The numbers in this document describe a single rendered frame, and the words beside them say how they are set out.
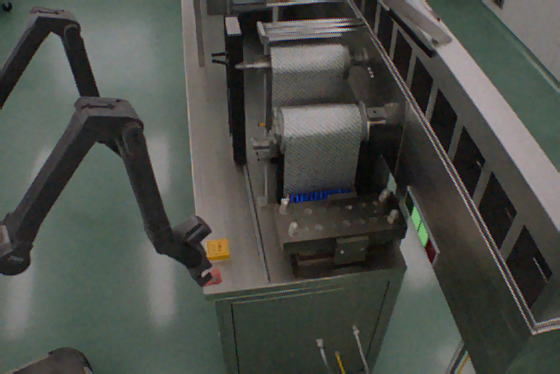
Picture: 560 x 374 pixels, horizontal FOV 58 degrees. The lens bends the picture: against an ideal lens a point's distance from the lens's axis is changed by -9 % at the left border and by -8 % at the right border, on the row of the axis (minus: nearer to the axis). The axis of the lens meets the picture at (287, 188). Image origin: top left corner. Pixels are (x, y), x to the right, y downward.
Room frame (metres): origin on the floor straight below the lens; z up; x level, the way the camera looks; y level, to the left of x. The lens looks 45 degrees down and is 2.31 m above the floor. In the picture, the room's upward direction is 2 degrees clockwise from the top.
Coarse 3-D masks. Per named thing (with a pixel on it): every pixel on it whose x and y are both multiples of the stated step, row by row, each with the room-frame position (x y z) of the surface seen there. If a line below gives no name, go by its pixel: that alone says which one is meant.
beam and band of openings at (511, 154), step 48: (384, 0) 1.52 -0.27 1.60; (384, 48) 1.49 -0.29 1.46; (432, 48) 1.17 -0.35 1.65; (432, 96) 1.12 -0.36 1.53; (480, 96) 0.96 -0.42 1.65; (480, 144) 0.87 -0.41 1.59; (528, 144) 0.81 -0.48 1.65; (480, 192) 0.82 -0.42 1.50; (528, 192) 0.68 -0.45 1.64; (528, 240) 0.67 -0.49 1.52; (528, 288) 0.60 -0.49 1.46
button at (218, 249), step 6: (210, 240) 1.14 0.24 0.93; (216, 240) 1.14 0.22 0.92; (222, 240) 1.14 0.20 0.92; (210, 246) 1.11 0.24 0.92; (216, 246) 1.11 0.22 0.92; (222, 246) 1.11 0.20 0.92; (228, 246) 1.12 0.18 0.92; (210, 252) 1.09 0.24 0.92; (216, 252) 1.09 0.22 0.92; (222, 252) 1.09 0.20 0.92; (228, 252) 1.09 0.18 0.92; (210, 258) 1.07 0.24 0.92; (216, 258) 1.07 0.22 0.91; (222, 258) 1.08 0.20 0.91; (228, 258) 1.08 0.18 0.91
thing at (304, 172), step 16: (288, 160) 1.25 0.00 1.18; (304, 160) 1.26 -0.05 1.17; (320, 160) 1.27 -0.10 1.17; (336, 160) 1.28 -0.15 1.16; (352, 160) 1.30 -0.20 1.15; (288, 176) 1.25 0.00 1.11; (304, 176) 1.26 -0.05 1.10; (320, 176) 1.28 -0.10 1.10; (336, 176) 1.29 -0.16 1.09; (352, 176) 1.30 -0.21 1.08; (288, 192) 1.25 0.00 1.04; (304, 192) 1.27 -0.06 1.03
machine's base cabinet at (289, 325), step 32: (320, 288) 1.02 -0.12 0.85; (352, 288) 1.04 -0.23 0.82; (384, 288) 1.06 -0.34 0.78; (224, 320) 0.95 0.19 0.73; (256, 320) 0.98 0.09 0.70; (288, 320) 1.00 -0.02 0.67; (320, 320) 1.02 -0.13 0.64; (352, 320) 1.05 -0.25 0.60; (384, 320) 1.07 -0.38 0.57; (224, 352) 0.95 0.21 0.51; (256, 352) 0.98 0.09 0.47; (288, 352) 1.00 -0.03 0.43; (352, 352) 1.05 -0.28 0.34
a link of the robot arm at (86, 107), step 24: (72, 120) 0.80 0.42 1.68; (96, 120) 0.78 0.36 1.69; (120, 120) 0.81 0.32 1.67; (72, 144) 0.76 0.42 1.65; (48, 168) 0.74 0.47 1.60; (72, 168) 0.76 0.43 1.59; (48, 192) 0.72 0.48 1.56; (24, 216) 0.69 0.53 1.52; (24, 240) 0.66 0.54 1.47; (0, 264) 0.62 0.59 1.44; (24, 264) 0.64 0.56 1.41
